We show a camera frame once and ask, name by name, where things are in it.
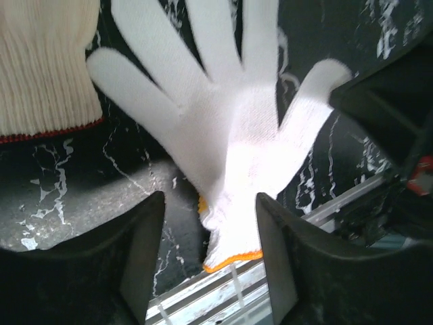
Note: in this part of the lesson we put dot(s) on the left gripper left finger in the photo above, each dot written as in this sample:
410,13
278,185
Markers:
103,276

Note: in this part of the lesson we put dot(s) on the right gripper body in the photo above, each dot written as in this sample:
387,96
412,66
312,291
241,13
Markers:
393,104

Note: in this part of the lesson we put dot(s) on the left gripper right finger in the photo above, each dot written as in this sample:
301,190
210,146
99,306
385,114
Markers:
317,278

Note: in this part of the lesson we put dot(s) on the white glove orange cuff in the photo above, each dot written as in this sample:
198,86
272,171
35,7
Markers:
216,114

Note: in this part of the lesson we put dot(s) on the cream knit glove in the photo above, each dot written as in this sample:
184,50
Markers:
45,86

